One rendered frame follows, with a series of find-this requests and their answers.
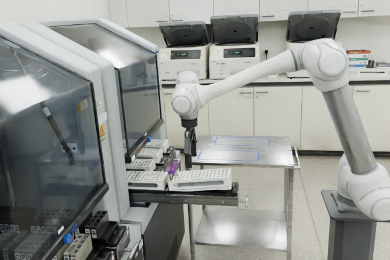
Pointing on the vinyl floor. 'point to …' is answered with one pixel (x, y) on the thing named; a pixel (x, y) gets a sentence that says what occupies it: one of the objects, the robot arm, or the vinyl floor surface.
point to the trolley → (231, 226)
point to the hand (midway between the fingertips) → (191, 159)
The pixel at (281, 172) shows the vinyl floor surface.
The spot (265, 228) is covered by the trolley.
